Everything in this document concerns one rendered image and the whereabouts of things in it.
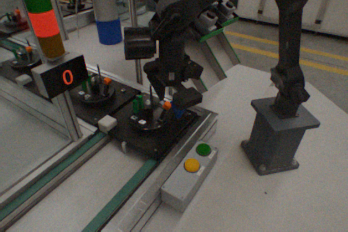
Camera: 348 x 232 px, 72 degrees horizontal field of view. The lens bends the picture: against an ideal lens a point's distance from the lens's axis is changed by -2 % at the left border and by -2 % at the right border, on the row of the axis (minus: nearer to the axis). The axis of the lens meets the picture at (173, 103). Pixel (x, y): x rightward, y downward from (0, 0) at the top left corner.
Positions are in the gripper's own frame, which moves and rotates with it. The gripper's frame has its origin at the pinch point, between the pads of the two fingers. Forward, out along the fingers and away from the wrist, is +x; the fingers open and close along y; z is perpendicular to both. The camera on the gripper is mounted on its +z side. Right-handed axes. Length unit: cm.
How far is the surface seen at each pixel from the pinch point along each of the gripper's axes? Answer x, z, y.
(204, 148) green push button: 17.1, 7.8, -7.2
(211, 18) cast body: -10.4, 26.4, 18.3
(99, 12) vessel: 13, 15, 108
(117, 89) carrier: 19.4, -2.4, 35.9
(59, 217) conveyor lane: 23.1, -33.9, -3.0
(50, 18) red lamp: -19.3, -21.0, 15.5
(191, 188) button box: 18.0, -2.5, -15.5
